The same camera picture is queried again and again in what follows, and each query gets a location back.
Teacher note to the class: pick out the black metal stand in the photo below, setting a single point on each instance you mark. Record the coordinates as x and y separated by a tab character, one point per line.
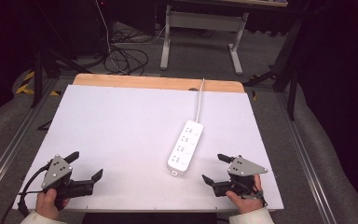
292	93
37	77

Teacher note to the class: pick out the aluminium floor rail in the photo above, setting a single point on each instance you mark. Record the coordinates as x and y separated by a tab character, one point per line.
304	168
15	140

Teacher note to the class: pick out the person's left hand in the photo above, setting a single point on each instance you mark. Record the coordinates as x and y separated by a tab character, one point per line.
47	205

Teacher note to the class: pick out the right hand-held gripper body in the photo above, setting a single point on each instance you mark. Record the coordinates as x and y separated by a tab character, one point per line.
245	169

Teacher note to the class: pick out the white table cover sheet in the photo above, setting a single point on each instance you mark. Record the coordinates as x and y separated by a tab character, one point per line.
121	130

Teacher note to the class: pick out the person's right hand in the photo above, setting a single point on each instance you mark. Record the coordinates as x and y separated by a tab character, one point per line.
248	203

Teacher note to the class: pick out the white power strip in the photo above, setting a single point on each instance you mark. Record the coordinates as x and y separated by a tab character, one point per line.
185	149

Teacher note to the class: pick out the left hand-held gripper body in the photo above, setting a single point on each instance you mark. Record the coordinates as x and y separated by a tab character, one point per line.
57	172

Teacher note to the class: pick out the white metal table frame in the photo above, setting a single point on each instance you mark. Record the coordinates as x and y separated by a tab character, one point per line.
205	20

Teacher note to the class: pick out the yellow black floor tape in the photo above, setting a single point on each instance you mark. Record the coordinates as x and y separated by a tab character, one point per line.
23	90

